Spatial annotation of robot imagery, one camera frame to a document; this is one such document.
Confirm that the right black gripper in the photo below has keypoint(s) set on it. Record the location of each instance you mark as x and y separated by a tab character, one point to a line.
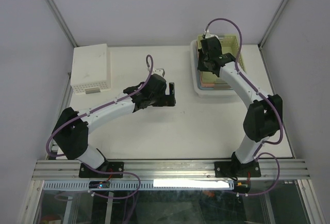
203	67

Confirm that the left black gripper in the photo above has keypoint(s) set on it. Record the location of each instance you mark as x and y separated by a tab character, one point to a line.
167	100

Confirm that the green perforated basket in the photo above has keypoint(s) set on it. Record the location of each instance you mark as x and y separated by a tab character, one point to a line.
229	44

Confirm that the white perforated basket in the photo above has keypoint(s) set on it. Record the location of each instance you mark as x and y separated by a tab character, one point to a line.
91	69

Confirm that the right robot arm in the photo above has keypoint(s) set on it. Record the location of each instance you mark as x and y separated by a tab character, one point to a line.
264	111

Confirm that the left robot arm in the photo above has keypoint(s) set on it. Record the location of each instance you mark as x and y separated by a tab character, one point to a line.
73	128

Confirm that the pink perforated basket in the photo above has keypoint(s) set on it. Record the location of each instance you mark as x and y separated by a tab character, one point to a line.
216	87

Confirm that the white bottom basket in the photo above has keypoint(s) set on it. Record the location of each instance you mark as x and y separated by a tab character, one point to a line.
205	93

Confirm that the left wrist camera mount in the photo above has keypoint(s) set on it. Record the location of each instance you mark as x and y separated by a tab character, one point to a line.
159	71

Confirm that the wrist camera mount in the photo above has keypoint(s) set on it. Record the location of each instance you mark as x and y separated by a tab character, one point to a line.
159	71
207	34

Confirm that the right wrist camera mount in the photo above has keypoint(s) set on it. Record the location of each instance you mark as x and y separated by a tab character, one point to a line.
207	34

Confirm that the white slotted cable duct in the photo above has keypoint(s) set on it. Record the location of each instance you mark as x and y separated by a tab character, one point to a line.
158	184

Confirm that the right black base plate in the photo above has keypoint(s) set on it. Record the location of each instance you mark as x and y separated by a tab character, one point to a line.
228	169

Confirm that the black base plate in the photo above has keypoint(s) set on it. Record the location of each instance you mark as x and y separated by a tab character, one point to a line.
228	169
105	170

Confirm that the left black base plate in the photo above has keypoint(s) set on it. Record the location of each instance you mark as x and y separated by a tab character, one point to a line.
105	170

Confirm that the aluminium mounting rail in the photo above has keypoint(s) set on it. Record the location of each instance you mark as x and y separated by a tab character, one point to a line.
286	169

